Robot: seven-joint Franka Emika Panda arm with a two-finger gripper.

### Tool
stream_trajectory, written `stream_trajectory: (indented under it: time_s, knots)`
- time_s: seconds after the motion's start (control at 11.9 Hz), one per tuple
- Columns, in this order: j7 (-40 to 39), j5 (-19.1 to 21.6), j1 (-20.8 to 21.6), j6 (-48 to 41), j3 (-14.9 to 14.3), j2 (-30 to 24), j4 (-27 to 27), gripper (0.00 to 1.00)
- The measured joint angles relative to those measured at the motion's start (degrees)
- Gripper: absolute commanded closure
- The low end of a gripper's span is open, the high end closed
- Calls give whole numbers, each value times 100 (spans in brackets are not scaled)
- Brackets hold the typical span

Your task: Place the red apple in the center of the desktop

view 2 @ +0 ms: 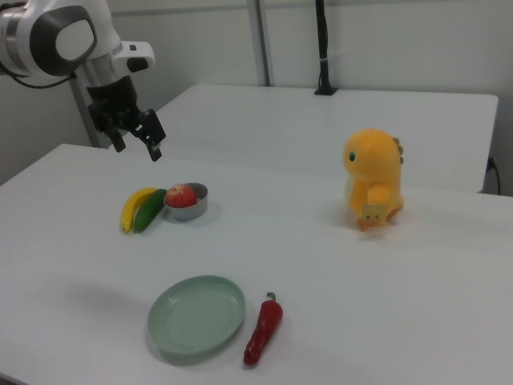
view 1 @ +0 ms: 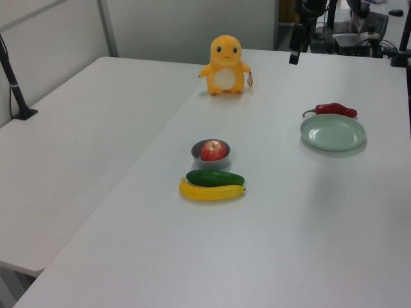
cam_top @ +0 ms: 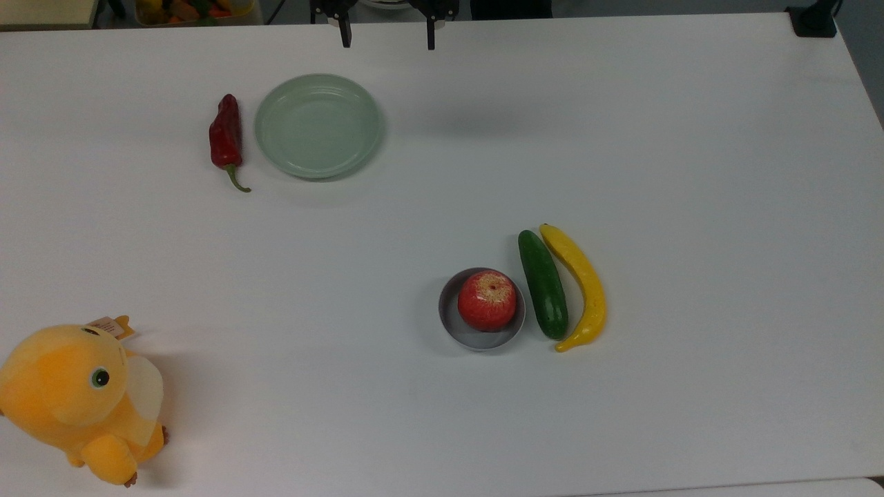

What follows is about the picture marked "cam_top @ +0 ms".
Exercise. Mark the grey round bowl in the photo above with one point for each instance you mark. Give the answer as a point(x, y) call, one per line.
point(476, 339)

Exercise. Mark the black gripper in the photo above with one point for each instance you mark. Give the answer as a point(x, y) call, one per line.
point(331, 7)

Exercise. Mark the clear box of toy vegetables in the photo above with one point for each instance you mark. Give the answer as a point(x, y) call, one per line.
point(193, 10)

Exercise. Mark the yellow plush toy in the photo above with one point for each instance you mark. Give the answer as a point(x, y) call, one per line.
point(69, 386)

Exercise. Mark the pale green plate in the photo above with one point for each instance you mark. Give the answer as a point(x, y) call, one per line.
point(318, 128)

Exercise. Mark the green cucumber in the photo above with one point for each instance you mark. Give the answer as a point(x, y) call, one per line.
point(543, 286)

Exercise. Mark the yellow banana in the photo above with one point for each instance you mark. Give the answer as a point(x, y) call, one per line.
point(587, 283)

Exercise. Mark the black object behind table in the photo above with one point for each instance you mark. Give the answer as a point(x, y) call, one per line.
point(511, 8)

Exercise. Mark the red chili pepper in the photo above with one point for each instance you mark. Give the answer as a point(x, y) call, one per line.
point(226, 134)

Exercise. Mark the red apple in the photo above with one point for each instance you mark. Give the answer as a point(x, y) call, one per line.
point(487, 304)

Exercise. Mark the black clamp mount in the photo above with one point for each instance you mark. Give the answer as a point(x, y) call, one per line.
point(813, 19)

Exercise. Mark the beige wooden table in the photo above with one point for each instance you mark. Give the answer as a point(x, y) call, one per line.
point(41, 12)

